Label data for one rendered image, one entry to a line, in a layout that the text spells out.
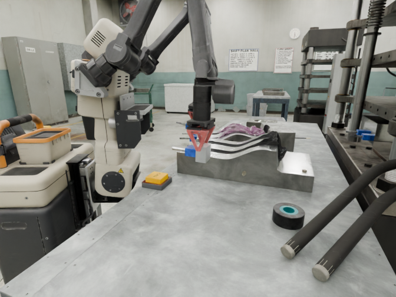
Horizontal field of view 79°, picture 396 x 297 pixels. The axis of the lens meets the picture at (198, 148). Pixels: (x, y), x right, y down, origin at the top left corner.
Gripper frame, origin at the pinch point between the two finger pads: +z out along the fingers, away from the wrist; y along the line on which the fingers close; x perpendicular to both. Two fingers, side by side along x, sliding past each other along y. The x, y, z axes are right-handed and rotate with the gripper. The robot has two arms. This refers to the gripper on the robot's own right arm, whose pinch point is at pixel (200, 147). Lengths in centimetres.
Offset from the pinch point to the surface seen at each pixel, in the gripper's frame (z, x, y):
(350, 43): -46, -62, 137
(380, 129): 1, -68, 64
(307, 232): 10.5, -32.7, -20.3
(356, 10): -66, -62, 137
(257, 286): 14.9, -23.9, -34.9
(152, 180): 12.6, 15.8, -5.2
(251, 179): 13.1, -16.3, 10.2
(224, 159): 6.9, -5.9, 10.2
